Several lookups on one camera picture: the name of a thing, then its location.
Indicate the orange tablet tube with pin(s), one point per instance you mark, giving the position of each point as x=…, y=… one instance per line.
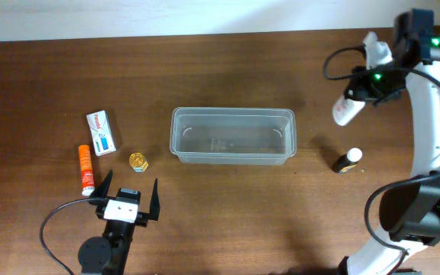
x=85, y=164

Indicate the gold lid balm jar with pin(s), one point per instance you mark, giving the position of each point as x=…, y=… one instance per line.
x=138, y=162

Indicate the dark bottle white cap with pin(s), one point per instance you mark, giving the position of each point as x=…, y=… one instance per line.
x=347, y=161

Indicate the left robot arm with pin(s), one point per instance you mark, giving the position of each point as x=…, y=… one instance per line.
x=108, y=253

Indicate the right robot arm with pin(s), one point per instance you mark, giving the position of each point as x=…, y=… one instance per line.
x=409, y=210

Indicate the white Panadol medicine box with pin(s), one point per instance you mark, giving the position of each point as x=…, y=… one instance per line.
x=102, y=139

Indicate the white spray bottle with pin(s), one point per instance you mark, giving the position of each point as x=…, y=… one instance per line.
x=344, y=110

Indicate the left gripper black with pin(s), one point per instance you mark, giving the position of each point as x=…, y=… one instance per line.
x=154, y=210

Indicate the clear plastic container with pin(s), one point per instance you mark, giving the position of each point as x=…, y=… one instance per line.
x=238, y=136

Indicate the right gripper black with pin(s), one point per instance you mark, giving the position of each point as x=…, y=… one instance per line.
x=358, y=90

